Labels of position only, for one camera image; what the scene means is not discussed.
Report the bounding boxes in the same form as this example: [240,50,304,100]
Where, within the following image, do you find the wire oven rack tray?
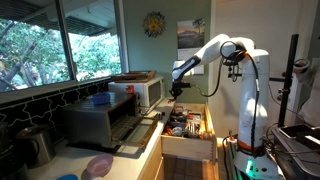
[111,116,142,141]

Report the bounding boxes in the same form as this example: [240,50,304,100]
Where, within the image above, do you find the sun shaped wall ornament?
[143,11,166,38]

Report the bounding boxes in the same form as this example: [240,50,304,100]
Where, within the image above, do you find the open wooden drawer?
[161,103,217,163]

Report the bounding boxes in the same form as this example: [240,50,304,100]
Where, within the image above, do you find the red handled scissors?
[168,97,176,102]

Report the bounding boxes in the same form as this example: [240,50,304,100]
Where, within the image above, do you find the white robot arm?
[170,34,270,157]

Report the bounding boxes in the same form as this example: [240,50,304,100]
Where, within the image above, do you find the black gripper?
[169,82,191,99]

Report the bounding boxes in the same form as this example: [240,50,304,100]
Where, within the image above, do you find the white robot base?
[233,152,283,180]

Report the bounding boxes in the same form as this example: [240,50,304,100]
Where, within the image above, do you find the black cart with equipment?
[270,125,320,180]

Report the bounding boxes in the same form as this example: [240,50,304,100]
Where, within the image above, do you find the silver toaster oven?
[62,92,139,148]

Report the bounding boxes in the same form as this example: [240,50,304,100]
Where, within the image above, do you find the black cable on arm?
[190,40,262,154]

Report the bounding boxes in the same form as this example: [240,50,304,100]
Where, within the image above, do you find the landscape wall calendar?
[174,18,205,67]

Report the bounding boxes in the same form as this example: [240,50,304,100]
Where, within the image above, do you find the steel kettle pot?
[16,125,56,169]

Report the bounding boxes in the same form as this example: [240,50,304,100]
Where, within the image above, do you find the wooden tray on microwave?
[111,71,156,82]

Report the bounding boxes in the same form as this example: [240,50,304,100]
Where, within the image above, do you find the toaster oven glass door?
[111,116,158,149]

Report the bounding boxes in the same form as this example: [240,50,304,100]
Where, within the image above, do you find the white microwave oven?
[108,77,164,114]

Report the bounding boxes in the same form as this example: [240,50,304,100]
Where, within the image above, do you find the black vertical stand pole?
[278,34,299,127]

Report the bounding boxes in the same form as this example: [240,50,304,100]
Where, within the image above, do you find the blue bowl on oven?
[91,92,110,105]

